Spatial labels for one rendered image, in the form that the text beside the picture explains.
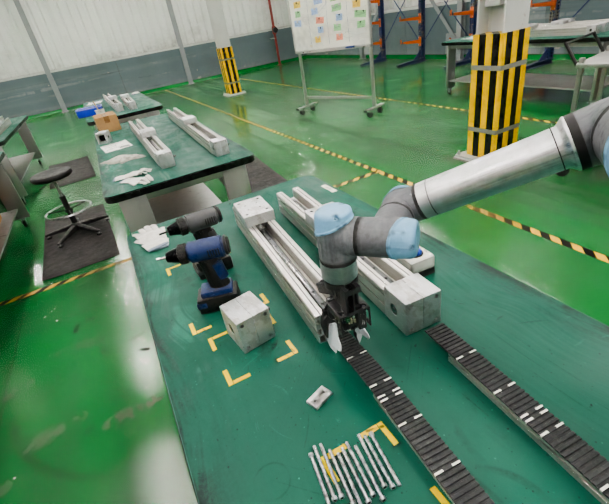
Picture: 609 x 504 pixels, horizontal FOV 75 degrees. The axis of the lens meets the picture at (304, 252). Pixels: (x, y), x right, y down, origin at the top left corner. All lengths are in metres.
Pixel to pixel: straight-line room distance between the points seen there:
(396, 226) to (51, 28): 15.22
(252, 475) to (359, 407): 0.24
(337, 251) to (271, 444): 0.39
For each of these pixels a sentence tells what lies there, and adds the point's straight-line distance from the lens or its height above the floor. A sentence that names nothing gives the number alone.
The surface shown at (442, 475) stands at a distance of 0.76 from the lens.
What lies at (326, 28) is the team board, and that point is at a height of 1.25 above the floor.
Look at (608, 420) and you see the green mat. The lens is 0.93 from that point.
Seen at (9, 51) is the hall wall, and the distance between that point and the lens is 15.75.
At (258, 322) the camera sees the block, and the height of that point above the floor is 0.85.
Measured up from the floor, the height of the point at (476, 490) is 0.81.
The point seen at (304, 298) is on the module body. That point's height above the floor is 0.86.
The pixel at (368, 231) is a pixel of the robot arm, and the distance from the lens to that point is 0.72.
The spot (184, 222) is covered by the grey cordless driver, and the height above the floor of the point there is 0.99.
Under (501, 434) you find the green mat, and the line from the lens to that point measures 0.86.
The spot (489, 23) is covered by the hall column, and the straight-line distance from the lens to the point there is 4.26.
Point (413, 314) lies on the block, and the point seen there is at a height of 0.84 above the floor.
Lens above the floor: 1.47
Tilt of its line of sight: 30 degrees down
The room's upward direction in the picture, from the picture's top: 10 degrees counter-clockwise
